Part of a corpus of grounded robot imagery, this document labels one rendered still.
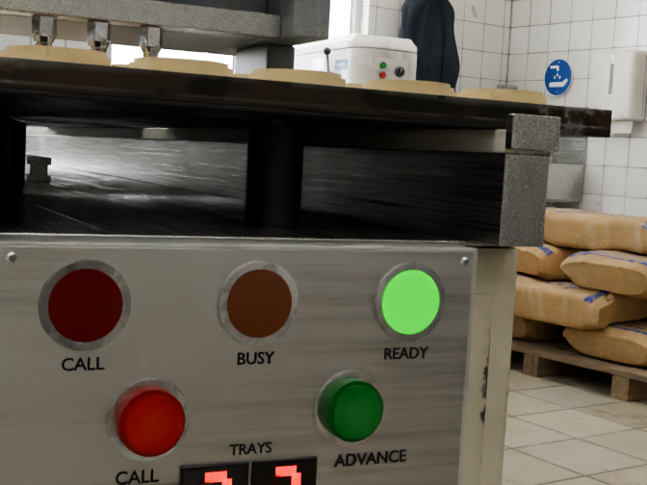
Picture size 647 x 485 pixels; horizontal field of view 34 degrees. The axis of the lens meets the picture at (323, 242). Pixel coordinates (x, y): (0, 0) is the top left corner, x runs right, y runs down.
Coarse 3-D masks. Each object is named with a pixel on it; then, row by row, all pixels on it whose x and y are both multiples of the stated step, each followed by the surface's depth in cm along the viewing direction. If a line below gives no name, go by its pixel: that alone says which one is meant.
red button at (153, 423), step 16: (128, 400) 46; (144, 400) 46; (160, 400) 46; (176, 400) 46; (128, 416) 45; (144, 416) 46; (160, 416) 46; (176, 416) 46; (128, 432) 46; (144, 432) 46; (160, 432) 46; (176, 432) 46; (128, 448) 46; (144, 448) 46; (160, 448) 46
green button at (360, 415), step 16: (336, 384) 50; (352, 384) 50; (368, 384) 50; (336, 400) 50; (352, 400) 50; (368, 400) 50; (336, 416) 50; (352, 416) 50; (368, 416) 50; (336, 432) 50; (352, 432) 50; (368, 432) 50
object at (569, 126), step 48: (0, 96) 47; (48, 96) 44; (96, 96) 45; (144, 96) 46; (192, 96) 47; (240, 96) 48; (288, 96) 49; (336, 96) 50; (384, 96) 51; (432, 96) 52
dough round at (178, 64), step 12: (144, 60) 49; (156, 60) 49; (168, 60) 49; (180, 60) 49; (192, 60) 49; (204, 60) 49; (192, 72) 48; (204, 72) 49; (216, 72) 49; (228, 72) 50
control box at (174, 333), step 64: (0, 256) 43; (64, 256) 45; (128, 256) 46; (192, 256) 47; (256, 256) 48; (320, 256) 50; (384, 256) 51; (448, 256) 53; (0, 320) 44; (128, 320) 46; (192, 320) 47; (320, 320) 50; (384, 320) 51; (448, 320) 53; (0, 384) 44; (64, 384) 45; (128, 384) 46; (192, 384) 48; (256, 384) 49; (320, 384) 50; (384, 384) 52; (448, 384) 53; (0, 448) 44; (64, 448) 45; (192, 448) 48; (256, 448) 49; (320, 448) 51; (384, 448) 52; (448, 448) 54
